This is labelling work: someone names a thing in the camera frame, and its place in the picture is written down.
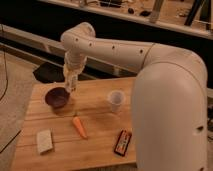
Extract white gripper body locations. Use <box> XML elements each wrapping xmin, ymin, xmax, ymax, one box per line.
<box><xmin>63</xmin><ymin>53</ymin><xmax>86</xmax><ymax>78</ymax></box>

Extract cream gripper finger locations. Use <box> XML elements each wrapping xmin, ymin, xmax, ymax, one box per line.
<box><xmin>72</xmin><ymin>75</ymin><xmax>78</xmax><ymax>91</ymax></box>
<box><xmin>65</xmin><ymin>76</ymin><xmax>71</xmax><ymax>92</ymax></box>

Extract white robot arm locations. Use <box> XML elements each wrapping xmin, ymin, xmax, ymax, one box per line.
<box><xmin>61</xmin><ymin>22</ymin><xmax>208</xmax><ymax>171</ymax></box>

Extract dark purple ceramic bowl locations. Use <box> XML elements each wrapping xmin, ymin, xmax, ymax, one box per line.
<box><xmin>45</xmin><ymin>87</ymin><xmax>70</xmax><ymax>108</ymax></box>

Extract black floor mat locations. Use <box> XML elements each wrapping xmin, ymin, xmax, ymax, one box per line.
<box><xmin>33</xmin><ymin>62</ymin><xmax>64</xmax><ymax>83</ymax></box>

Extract orange carrot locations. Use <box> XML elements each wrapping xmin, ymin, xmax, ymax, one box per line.
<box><xmin>72</xmin><ymin>116</ymin><xmax>87</xmax><ymax>139</ymax></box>

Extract wooden table board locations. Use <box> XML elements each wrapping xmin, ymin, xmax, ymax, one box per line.
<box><xmin>11</xmin><ymin>77</ymin><xmax>136</xmax><ymax>171</ymax></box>

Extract white sponge block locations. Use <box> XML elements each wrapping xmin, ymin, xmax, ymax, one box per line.
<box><xmin>36</xmin><ymin>130</ymin><xmax>53</xmax><ymax>154</ymax></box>

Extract black and orange snack bar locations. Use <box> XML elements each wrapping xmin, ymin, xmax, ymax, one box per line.
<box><xmin>114</xmin><ymin>130</ymin><xmax>132</xmax><ymax>157</ymax></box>

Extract black cable on floor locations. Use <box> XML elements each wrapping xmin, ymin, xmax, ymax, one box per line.
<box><xmin>0</xmin><ymin>49</ymin><xmax>10</xmax><ymax>101</ymax></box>

